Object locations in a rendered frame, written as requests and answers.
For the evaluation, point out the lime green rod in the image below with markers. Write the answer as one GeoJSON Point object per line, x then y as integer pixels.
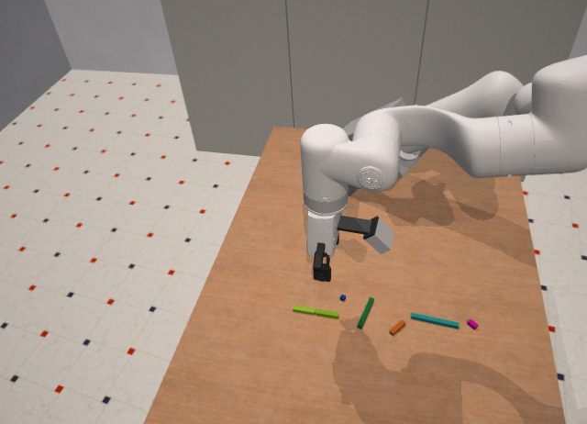
{"type": "Point", "coordinates": [327, 314]}
{"type": "Point", "coordinates": [305, 310]}

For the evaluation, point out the small magenta block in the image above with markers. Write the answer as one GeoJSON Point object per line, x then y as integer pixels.
{"type": "Point", "coordinates": [472, 324]}

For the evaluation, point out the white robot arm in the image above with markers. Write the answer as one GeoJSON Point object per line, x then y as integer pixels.
{"type": "Point", "coordinates": [485, 128]}

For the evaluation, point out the turquoise rod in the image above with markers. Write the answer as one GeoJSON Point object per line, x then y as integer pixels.
{"type": "Point", "coordinates": [437, 321]}

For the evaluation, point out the green flat bar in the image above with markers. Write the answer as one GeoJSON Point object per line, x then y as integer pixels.
{"type": "Point", "coordinates": [365, 313]}

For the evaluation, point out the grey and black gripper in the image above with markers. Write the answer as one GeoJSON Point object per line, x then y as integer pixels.
{"type": "Point", "coordinates": [322, 234]}

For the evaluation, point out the orange rod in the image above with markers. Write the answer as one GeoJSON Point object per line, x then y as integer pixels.
{"type": "Point", "coordinates": [396, 328]}

